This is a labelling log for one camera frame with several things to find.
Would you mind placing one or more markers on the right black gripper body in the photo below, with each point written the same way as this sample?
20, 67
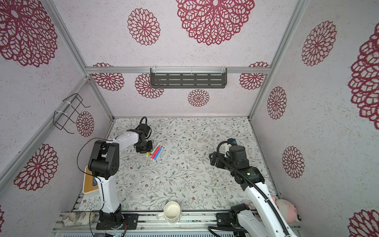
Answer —
222, 162

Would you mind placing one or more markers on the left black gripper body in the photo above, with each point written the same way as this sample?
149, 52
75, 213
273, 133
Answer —
144, 147

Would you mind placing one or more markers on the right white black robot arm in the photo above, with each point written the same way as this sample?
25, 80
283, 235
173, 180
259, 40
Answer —
233, 158

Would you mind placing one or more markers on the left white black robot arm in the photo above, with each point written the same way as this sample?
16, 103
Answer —
104, 164

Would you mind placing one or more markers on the pink marker pen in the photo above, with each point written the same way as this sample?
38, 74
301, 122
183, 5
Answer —
155, 152

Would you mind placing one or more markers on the blue marker pen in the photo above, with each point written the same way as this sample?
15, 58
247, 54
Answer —
157, 153

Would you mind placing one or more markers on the white ceramic mug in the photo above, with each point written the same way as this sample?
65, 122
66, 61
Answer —
171, 213

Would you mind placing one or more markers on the pink plush toy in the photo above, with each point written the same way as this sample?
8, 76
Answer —
287, 210

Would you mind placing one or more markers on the crumpled patterned cloth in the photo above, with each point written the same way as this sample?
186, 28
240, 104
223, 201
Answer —
74, 219

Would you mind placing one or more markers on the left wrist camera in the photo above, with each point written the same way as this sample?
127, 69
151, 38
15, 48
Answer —
145, 128

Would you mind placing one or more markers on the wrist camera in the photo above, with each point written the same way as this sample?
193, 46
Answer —
145, 128
231, 142

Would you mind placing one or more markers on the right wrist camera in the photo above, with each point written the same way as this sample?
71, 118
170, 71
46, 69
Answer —
231, 142

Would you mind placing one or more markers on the dark grey wall shelf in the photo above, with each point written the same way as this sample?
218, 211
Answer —
188, 79

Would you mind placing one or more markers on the black wire wall rack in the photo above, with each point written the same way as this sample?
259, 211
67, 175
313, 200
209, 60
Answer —
61, 118

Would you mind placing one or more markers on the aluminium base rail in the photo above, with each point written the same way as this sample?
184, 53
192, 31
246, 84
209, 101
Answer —
146, 222

